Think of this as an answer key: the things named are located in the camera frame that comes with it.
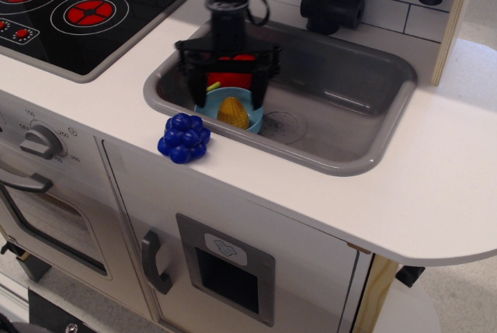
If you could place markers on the grey cabinet door handle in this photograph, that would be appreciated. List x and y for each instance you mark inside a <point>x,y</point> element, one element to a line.
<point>153,249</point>

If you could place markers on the light blue bowl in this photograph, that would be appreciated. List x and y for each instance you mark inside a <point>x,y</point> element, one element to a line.
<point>217,96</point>

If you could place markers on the grey dispenser panel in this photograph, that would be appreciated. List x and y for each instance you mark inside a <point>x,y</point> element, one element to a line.
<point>229,270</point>

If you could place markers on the grey toy sink basin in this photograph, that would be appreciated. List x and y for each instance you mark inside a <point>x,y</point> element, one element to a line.
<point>334,105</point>

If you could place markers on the white oven door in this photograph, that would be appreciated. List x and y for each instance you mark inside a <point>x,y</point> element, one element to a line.
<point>74,226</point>

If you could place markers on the grey oven door handle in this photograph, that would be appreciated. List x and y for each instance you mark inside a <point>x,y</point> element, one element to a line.
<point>34,183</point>

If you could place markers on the wooden side post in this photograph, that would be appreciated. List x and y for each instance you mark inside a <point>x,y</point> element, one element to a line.
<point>456,15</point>

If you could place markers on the yellow toy corn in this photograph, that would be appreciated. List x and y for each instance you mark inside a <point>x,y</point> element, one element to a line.
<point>232,111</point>

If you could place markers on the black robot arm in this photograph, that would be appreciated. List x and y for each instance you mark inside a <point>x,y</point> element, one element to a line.
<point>228,49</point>

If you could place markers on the blue toy grapes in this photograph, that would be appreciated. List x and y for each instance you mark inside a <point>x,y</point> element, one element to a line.
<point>185,139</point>

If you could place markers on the red toy bell pepper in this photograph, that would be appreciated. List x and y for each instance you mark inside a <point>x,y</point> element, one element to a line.
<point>231,79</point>

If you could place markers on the grey oven knob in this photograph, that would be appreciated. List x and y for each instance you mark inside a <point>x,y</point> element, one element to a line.
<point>41,142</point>

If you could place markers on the black toy stovetop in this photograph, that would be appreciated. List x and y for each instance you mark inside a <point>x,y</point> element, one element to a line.
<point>77,39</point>

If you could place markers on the white cabinet door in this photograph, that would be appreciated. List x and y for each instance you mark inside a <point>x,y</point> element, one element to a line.
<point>314,270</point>

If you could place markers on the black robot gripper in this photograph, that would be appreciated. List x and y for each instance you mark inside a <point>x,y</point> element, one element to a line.
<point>228,47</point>

